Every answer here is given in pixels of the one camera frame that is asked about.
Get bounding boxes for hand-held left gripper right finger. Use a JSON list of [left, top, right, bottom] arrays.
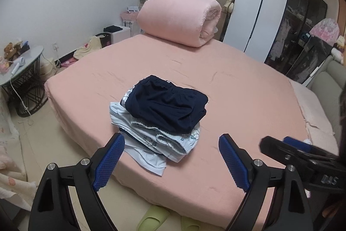
[[218, 134, 314, 231]]

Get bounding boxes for cream yellow cloth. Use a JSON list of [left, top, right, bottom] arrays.
[[74, 36, 104, 60]]

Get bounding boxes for black wardrobe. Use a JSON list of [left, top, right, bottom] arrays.
[[263, 0, 329, 77]]

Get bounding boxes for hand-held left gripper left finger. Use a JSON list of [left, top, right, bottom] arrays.
[[28, 132, 126, 231]]

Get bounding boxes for small white cabinet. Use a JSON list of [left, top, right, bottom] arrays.
[[104, 26, 131, 45]]

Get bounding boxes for white storage box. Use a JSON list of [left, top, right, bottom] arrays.
[[123, 19, 141, 37]]

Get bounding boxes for bed with pink sheet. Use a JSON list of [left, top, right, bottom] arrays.
[[44, 34, 340, 229]]

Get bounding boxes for navy pants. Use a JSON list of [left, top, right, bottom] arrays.
[[120, 75, 209, 134]]

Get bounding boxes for cream printed blanket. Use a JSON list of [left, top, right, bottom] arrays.
[[0, 90, 37, 211]]

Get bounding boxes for white wardrobe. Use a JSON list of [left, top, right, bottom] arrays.
[[222, 0, 292, 62]]

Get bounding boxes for pale blue plain shirt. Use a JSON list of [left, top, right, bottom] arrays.
[[109, 102, 167, 177]]

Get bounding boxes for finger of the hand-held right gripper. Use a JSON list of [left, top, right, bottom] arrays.
[[282, 136, 341, 164], [259, 136, 318, 180]]

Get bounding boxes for round side table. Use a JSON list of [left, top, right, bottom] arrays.
[[0, 45, 49, 118]]

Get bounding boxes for grey padded headboard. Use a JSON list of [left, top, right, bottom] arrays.
[[308, 55, 346, 139]]

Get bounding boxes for white round appliance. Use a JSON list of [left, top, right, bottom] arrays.
[[40, 56, 58, 76]]

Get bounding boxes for brown bear toy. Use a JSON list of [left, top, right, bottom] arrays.
[[3, 42, 17, 60]]

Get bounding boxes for light blue printed pyjama pants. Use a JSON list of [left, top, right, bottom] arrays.
[[119, 115, 202, 164]]

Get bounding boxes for white hair dryer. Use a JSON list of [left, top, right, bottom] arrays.
[[11, 57, 25, 76]]

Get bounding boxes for black glossy panel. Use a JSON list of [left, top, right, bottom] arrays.
[[286, 37, 333, 85]]

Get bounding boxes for rolled pink quilt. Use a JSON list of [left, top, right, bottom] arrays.
[[136, 0, 223, 48]]

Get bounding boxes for green slipper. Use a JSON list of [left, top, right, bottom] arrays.
[[136, 205, 171, 231], [181, 216, 202, 231]]

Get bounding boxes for white hair dryer cable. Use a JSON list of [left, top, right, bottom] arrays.
[[9, 74, 31, 113]]

